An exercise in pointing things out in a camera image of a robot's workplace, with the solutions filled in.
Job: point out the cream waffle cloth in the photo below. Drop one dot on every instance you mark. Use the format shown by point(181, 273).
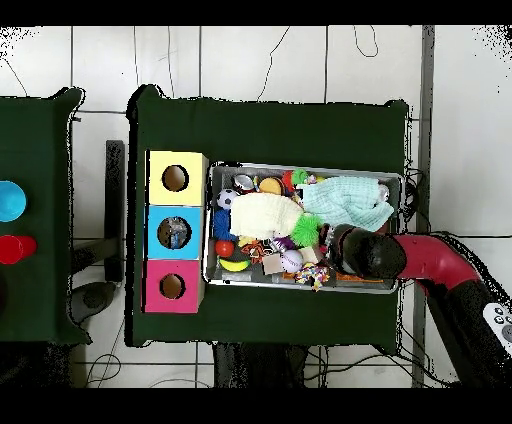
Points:
point(262, 216)

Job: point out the crushed clear plastic bottle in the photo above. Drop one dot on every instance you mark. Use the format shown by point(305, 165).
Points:
point(175, 234)

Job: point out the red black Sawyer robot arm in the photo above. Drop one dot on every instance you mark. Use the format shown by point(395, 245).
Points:
point(432, 260)

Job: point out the shallow metal mesh bin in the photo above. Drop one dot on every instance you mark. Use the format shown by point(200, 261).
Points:
point(218, 276)

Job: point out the wooden box with three holes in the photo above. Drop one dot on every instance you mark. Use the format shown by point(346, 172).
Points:
point(156, 192)

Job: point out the large green spiky eyed toy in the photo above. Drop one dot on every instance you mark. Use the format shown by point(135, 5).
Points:
point(306, 231)

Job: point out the white baseball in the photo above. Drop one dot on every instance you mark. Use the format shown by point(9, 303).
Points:
point(292, 261)

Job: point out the mint green waffle cloth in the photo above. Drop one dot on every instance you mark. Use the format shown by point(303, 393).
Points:
point(348, 204)

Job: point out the small green spiky toy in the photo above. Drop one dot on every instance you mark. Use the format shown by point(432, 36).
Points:
point(299, 176)

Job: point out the toy banana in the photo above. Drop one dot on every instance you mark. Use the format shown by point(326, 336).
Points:
point(234, 265)

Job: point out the silver drink can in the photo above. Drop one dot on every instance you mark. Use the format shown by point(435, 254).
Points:
point(244, 184)

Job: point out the blue spiky ball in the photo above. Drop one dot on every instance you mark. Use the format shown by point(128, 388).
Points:
point(222, 224)

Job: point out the black white soccer ball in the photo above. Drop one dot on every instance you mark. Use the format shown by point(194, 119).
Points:
point(226, 199)

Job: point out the dark green tablecloth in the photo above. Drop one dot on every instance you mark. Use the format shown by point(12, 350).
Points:
point(260, 132)

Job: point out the grey rounded base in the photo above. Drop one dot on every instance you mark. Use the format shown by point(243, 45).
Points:
point(94, 300)

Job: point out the red cup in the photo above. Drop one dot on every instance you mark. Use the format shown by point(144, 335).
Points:
point(16, 250)

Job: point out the blue cup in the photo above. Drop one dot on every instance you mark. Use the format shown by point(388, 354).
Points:
point(12, 202)

